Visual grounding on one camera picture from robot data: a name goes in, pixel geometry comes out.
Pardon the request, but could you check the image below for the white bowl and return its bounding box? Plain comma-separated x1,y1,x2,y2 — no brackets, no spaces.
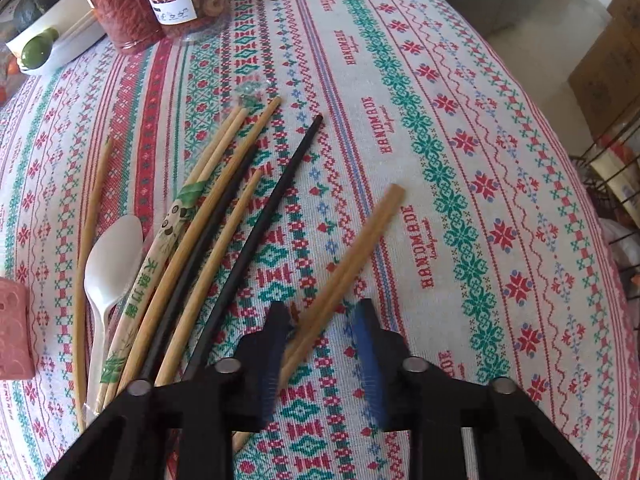
5,9,109,77

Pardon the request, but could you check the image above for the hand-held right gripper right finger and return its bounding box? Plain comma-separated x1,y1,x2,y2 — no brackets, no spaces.
350,299,601,480

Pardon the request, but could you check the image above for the black chopstick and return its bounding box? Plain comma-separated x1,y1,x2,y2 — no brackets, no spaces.
182,114,324,383
140,144,262,383

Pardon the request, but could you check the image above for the goji berry jar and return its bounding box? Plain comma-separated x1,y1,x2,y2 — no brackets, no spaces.
70,0,166,54

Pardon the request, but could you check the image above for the pink plastic chair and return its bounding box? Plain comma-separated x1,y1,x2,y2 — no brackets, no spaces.
0,277,37,382

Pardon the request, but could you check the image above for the dark green squash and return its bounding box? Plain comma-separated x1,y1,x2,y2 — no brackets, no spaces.
10,0,76,36

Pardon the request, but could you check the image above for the paper-sleeved chopsticks pair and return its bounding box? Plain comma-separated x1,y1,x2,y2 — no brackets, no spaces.
95,104,251,411

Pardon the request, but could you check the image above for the white plastic spoon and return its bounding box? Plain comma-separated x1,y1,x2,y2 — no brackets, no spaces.
84,214,145,411

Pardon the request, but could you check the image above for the thin bamboo chopstick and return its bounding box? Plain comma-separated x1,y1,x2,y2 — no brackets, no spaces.
74,140,112,433

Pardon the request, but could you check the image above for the black wire rack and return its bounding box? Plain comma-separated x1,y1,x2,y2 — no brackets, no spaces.
570,130,640,311

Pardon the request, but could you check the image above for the patterned tablecloth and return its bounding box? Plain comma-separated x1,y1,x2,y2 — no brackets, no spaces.
0,0,638,480

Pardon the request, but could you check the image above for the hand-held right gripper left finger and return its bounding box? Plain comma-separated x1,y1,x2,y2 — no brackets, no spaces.
45,300,293,480

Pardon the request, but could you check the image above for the light bamboo chopstick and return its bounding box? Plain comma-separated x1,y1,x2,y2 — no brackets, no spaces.
155,169,264,386
115,97,282,393

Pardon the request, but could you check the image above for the green round fruit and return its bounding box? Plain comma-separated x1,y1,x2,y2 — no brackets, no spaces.
20,29,59,69

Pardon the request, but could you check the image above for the brown wooden chopstick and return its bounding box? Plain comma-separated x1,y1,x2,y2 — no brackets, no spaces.
231,186,406,455
292,184,399,331

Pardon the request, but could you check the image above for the clear plastic scrap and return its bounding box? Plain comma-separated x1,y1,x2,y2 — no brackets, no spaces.
232,77,273,108

